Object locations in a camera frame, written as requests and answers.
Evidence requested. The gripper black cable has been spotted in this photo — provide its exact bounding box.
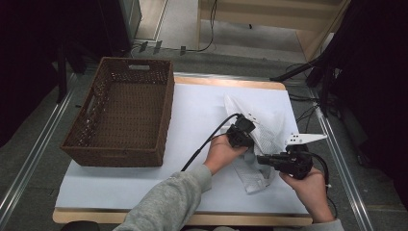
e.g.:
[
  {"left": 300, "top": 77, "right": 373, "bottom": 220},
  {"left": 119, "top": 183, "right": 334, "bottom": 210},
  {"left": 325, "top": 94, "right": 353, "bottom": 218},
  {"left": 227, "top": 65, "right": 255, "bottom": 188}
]
[
  {"left": 306, "top": 151, "right": 339, "bottom": 219},
  {"left": 180, "top": 113, "right": 242, "bottom": 172}
]

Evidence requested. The metal floor rail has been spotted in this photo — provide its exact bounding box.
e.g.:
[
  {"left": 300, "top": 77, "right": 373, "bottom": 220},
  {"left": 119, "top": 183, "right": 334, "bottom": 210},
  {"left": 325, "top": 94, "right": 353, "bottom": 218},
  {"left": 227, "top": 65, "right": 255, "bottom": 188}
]
[
  {"left": 312, "top": 102, "right": 374, "bottom": 231},
  {"left": 0, "top": 73, "right": 78, "bottom": 222}
]

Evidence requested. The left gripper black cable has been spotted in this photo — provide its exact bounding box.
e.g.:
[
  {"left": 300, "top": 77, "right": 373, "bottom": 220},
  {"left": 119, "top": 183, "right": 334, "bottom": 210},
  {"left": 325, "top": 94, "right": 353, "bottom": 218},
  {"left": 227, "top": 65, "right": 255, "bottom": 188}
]
[{"left": 180, "top": 113, "right": 242, "bottom": 172}]

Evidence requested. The white mesh laundry bag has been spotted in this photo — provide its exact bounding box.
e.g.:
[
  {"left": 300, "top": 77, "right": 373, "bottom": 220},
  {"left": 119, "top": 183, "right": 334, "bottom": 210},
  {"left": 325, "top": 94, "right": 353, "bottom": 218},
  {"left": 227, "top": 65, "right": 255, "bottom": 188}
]
[{"left": 222, "top": 93, "right": 288, "bottom": 195}]

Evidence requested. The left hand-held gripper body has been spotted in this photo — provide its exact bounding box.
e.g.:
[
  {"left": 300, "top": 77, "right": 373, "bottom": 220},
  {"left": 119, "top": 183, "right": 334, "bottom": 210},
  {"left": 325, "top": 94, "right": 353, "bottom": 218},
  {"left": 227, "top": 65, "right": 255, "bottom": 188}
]
[{"left": 225, "top": 112, "right": 259, "bottom": 149}]

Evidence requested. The person's right hand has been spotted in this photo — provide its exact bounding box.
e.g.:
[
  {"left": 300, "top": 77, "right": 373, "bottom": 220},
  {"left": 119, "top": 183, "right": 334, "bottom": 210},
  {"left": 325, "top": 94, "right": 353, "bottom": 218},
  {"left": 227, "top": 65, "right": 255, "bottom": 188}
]
[{"left": 278, "top": 167, "right": 335, "bottom": 224}]

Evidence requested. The person's left hand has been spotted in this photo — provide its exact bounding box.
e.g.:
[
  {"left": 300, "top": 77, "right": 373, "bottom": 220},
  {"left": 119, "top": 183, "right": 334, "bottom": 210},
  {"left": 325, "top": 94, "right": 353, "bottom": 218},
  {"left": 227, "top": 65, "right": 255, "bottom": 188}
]
[{"left": 203, "top": 134, "right": 249, "bottom": 176}]

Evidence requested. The black floor cable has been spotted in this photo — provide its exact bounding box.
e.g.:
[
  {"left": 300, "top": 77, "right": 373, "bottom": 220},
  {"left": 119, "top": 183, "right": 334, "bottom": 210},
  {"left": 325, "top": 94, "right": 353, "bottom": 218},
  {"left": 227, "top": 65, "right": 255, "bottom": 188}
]
[{"left": 295, "top": 104, "right": 319, "bottom": 124}]

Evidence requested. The black metal post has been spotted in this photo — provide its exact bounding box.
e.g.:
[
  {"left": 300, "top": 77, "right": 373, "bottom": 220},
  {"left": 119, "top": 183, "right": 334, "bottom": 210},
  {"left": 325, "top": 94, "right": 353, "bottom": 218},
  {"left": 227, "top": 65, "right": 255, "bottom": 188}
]
[{"left": 57, "top": 42, "right": 69, "bottom": 104}]

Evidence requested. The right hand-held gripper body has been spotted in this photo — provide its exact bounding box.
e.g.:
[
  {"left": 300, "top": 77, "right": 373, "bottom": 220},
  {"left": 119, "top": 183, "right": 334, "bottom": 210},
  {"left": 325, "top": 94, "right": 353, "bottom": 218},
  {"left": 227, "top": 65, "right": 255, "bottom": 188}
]
[{"left": 275, "top": 133, "right": 328, "bottom": 180}]

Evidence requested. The thin black hanging cable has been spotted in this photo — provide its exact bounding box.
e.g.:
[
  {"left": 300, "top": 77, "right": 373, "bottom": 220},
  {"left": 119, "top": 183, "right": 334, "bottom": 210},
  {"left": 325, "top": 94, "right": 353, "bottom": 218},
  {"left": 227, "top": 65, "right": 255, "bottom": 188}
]
[{"left": 184, "top": 0, "right": 219, "bottom": 54}]

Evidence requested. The black metal stand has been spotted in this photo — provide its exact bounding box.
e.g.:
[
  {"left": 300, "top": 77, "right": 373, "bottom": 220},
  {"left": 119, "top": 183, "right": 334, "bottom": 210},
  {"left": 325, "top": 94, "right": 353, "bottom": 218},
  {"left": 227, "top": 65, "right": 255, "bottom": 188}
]
[{"left": 268, "top": 54, "right": 341, "bottom": 118}]

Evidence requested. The brown wicker basket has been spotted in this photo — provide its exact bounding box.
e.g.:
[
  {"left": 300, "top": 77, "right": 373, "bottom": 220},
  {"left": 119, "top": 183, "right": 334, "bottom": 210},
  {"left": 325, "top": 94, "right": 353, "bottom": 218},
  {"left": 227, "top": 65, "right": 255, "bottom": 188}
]
[{"left": 60, "top": 56, "right": 176, "bottom": 168}]

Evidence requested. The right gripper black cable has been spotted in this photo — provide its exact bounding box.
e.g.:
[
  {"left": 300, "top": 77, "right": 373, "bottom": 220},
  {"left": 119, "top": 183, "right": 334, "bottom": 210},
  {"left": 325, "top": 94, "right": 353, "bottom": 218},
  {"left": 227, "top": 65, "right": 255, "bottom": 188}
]
[{"left": 306, "top": 151, "right": 339, "bottom": 219}]

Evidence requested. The dark cabinet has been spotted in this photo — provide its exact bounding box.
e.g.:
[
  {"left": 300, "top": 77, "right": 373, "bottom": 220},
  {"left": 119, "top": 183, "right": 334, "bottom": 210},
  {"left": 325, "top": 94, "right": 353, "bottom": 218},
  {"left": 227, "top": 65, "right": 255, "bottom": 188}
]
[{"left": 95, "top": 0, "right": 143, "bottom": 57}]

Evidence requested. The black stool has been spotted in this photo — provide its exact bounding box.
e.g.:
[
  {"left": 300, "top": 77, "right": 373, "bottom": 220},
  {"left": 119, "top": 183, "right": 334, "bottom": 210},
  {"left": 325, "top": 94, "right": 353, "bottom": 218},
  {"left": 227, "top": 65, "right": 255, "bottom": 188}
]
[{"left": 61, "top": 220, "right": 100, "bottom": 231}]

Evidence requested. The light wooden frame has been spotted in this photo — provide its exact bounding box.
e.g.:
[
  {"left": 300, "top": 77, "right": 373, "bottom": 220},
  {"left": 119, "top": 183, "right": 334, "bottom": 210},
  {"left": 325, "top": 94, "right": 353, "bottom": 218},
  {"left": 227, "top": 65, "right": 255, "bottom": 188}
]
[{"left": 196, "top": 0, "right": 350, "bottom": 62}]

